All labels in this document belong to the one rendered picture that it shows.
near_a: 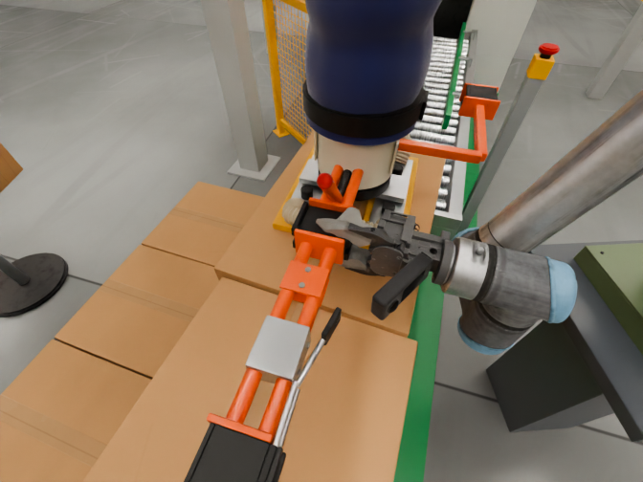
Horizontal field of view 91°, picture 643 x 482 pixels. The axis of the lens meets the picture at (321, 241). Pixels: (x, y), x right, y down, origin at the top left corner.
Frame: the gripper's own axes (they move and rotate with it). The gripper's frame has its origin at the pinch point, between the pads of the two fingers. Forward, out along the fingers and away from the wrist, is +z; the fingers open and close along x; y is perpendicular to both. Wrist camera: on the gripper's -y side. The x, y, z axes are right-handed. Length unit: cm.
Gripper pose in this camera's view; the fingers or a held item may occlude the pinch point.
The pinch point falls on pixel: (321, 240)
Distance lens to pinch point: 52.9
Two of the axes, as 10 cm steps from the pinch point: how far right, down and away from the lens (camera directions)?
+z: -9.4, -2.5, 2.1
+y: 3.3, -7.2, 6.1
